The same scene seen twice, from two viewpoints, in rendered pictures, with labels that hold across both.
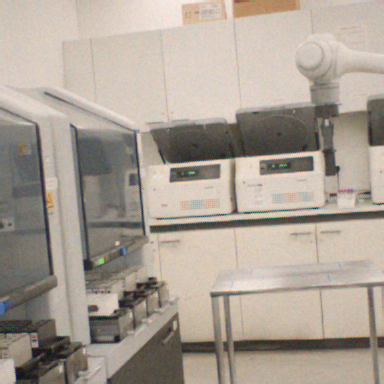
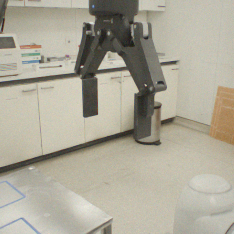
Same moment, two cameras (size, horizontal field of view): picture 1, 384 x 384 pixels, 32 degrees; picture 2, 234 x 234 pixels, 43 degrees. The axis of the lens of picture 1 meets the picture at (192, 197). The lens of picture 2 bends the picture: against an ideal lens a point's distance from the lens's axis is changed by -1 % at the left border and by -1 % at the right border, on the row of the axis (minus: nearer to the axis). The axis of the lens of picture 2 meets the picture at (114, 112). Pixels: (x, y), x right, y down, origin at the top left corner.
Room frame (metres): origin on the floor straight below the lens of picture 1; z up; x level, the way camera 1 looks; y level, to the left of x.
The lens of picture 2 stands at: (1.78, -0.06, 1.35)
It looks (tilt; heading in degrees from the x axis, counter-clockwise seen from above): 17 degrees down; 308
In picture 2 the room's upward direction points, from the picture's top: straight up
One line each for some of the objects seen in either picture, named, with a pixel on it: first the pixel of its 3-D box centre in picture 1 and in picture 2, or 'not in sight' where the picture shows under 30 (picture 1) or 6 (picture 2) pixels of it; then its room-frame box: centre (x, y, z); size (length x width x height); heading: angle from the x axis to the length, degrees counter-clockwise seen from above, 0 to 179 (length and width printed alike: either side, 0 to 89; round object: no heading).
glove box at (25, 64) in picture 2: not in sight; (26, 63); (4.44, -1.96, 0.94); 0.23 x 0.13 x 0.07; 82
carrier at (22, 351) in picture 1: (16, 352); not in sight; (1.59, 0.45, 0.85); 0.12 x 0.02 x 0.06; 168
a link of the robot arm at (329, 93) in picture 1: (325, 95); not in sight; (2.06, -0.42, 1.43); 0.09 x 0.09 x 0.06
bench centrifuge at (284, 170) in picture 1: (280, 157); not in sight; (4.59, -0.61, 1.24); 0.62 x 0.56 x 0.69; 167
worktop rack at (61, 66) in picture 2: not in sight; (49, 66); (4.10, -1.98, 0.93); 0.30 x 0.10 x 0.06; 69
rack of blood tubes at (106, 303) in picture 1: (69, 307); not in sight; (2.16, 0.42, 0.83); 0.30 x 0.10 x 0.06; 77
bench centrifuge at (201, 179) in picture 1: (196, 167); not in sight; (4.72, -0.04, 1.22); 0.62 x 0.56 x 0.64; 165
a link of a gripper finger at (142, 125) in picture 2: (329, 164); (142, 115); (2.00, -0.41, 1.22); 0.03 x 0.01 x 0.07; 77
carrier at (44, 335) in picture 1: (44, 335); not in sight; (1.74, 0.41, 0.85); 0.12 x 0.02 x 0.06; 167
